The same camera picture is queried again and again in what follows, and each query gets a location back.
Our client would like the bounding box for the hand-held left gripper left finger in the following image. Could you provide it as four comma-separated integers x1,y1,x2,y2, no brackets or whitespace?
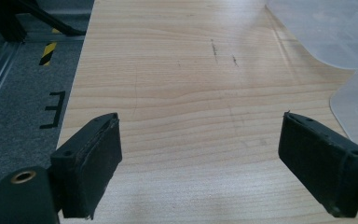
49,112,123,220

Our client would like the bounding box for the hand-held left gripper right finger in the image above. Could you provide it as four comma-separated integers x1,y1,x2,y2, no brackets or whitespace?
278,111,358,218

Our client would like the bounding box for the clear plastic sheet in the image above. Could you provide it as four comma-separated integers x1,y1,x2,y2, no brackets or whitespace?
265,0,358,71

